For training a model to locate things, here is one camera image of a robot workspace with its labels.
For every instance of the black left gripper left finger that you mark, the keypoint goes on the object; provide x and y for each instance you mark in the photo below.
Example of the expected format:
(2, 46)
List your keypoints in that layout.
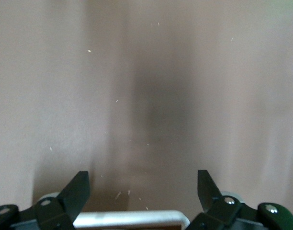
(74, 191)

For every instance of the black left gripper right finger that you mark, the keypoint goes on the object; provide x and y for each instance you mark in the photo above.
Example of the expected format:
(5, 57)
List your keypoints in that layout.
(206, 191)

